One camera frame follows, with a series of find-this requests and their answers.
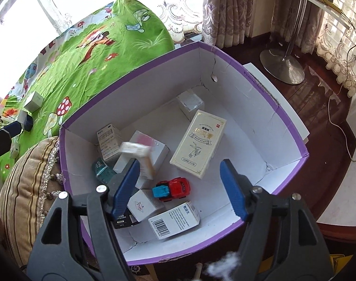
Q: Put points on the white box with barcode label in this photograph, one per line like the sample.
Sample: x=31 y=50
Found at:
x=178 y=221

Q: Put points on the small black box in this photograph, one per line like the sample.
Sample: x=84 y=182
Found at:
x=122 y=221

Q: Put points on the cream tall box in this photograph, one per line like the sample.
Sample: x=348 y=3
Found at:
x=198 y=143

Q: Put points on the grey cardboard box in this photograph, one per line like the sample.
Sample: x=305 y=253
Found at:
x=189 y=104

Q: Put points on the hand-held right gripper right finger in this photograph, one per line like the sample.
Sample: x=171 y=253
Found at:
x=233 y=187

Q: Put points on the teal box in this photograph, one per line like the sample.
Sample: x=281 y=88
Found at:
x=102 y=172

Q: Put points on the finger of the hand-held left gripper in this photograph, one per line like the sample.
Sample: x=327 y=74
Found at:
x=2 y=143

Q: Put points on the pink curtain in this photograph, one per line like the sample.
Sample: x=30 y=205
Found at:
x=239 y=5

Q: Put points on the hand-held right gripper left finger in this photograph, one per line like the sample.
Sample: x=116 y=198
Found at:
x=125 y=187

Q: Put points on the white curved table top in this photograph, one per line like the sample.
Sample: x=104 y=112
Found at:
x=312 y=1

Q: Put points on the white medicine box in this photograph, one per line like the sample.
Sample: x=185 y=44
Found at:
x=109 y=143

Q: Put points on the small beige box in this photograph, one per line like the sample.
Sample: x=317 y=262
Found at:
x=143 y=164

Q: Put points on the purple cardboard storage box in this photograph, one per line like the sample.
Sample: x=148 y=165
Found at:
x=254 y=123

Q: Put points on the small green white box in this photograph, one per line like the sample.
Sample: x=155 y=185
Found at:
x=14 y=151

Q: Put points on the red toy car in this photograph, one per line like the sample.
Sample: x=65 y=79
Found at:
x=178 y=187

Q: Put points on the beige lace curtain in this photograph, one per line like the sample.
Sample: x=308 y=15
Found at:
x=342 y=49

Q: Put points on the yellow pad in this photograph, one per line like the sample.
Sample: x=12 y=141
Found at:
x=334 y=7

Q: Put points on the white cube box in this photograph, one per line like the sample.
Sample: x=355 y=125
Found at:
x=33 y=102

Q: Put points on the white fluff tuft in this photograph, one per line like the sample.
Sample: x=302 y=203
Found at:
x=224 y=266

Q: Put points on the dark blue box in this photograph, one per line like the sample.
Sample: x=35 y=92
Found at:
x=27 y=123

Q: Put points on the green printed blanket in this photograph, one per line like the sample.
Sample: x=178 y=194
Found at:
x=107 y=64

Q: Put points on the white box pink patch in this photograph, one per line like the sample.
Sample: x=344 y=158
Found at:
x=159 y=152

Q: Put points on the striped beige cushion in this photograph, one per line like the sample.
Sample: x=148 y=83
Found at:
x=22 y=187

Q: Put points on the small white box pink print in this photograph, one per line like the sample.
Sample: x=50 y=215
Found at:
x=143 y=206

